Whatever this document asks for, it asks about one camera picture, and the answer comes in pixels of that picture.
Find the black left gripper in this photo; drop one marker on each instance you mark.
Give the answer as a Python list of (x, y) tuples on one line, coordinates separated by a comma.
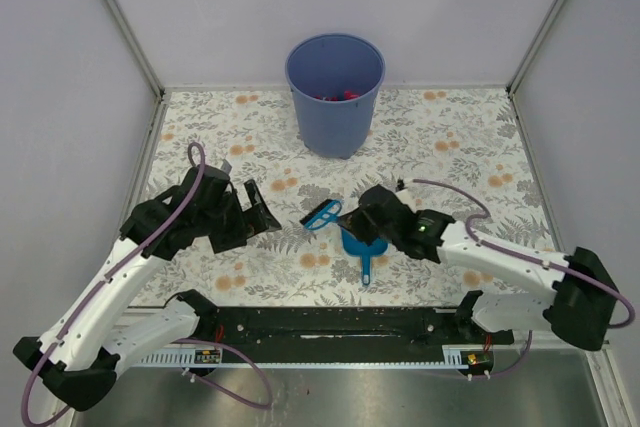
[(262, 221)]

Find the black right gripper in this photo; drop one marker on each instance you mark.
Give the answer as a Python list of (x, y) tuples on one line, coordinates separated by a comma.
[(354, 221)]

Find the blue plastic dustpan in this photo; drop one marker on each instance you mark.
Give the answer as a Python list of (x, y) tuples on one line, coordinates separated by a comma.
[(364, 252)]

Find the blue hand brush black bristles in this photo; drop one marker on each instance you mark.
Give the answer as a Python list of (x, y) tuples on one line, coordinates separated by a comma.
[(321, 216)]

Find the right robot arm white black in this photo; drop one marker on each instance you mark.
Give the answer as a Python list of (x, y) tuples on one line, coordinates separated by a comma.
[(571, 295)]

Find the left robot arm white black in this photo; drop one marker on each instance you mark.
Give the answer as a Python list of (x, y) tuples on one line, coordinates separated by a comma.
[(80, 358)]

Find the scraps inside bin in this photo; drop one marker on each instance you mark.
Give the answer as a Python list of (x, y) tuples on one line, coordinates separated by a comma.
[(347, 95)]

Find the blue plastic waste bin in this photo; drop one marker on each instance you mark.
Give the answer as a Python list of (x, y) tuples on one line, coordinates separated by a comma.
[(329, 64)]

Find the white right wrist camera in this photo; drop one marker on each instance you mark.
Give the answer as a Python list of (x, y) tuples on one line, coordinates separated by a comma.
[(404, 195)]

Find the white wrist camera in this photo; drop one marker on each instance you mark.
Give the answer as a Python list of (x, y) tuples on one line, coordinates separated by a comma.
[(404, 195), (226, 167)]

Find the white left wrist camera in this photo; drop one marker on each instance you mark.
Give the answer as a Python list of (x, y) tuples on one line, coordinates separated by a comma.
[(226, 167)]

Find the white slotted cable duct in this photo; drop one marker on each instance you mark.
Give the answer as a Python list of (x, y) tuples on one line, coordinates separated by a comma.
[(320, 357)]

